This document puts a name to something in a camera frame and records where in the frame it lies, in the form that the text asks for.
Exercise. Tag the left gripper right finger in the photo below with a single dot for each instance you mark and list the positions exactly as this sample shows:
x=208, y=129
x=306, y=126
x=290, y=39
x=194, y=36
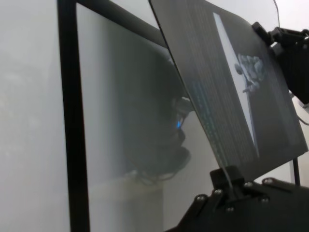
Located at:
x=236, y=180

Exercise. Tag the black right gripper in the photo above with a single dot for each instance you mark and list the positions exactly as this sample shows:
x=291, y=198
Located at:
x=293, y=65

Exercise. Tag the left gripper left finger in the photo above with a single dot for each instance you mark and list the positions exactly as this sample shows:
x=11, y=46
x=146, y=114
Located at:
x=219, y=180

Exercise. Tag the black company introduction poster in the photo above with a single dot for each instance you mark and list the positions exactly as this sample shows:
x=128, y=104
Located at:
x=229, y=84

